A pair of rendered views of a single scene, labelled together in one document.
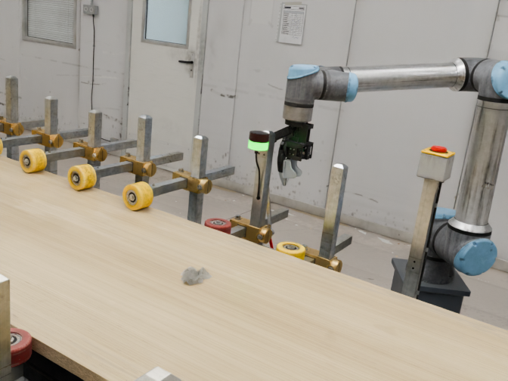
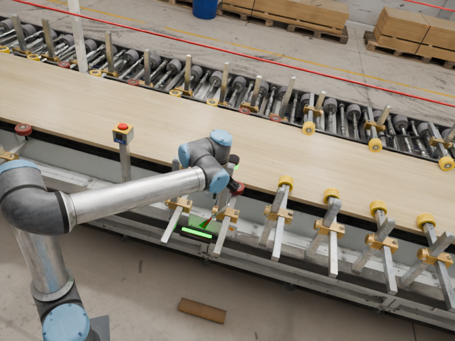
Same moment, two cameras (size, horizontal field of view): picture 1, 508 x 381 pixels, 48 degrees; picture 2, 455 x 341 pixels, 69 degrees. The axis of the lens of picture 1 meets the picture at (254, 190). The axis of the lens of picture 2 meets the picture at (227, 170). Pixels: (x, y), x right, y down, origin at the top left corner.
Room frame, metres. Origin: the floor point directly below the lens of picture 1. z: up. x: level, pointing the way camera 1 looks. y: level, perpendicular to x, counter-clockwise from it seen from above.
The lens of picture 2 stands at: (2.71, -0.51, 2.12)
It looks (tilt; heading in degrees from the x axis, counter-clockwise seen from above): 41 degrees down; 154
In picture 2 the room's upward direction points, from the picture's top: 11 degrees clockwise
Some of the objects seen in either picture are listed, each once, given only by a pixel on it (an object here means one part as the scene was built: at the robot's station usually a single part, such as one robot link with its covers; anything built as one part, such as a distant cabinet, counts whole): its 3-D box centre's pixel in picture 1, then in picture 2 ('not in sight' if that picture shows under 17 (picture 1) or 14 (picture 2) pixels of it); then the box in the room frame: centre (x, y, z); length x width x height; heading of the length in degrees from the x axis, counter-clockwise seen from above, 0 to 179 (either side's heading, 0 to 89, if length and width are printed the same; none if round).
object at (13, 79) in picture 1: (12, 132); not in sight; (2.36, 1.05, 0.92); 0.04 x 0.04 x 0.48; 59
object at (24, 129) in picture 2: not in sight; (25, 134); (0.94, -0.97, 0.85); 0.08 x 0.08 x 0.11
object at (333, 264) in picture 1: (318, 261); (178, 203); (1.59, -0.22, 0.82); 0.14 x 0.06 x 0.05; 59
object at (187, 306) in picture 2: not in sight; (202, 310); (1.83, -0.07, 0.04); 0.30 x 0.08 x 0.08; 59
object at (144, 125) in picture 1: (141, 181); (320, 233); (1.97, 0.41, 0.90); 0.04 x 0.04 x 0.48; 59
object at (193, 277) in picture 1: (193, 272); not in sight; (1.22, 0.12, 0.91); 0.09 x 0.07 x 0.02; 156
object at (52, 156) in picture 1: (88, 150); (384, 244); (2.12, 0.65, 0.95); 0.50 x 0.04 x 0.04; 149
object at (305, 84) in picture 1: (302, 85); (219, 146); (1.75, -0.11, 1.32); 0.10 x 0.09 x 0.12; 106
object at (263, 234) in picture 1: (249, 230); (225, 213); (1.72, 0.00, 0.85); 0.14 x 0.06 x 0.05; 59
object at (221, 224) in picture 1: (216, 239); (235, 192); (1.59, 0.09, 0.85); 0.08 x 0.08 x 0.11
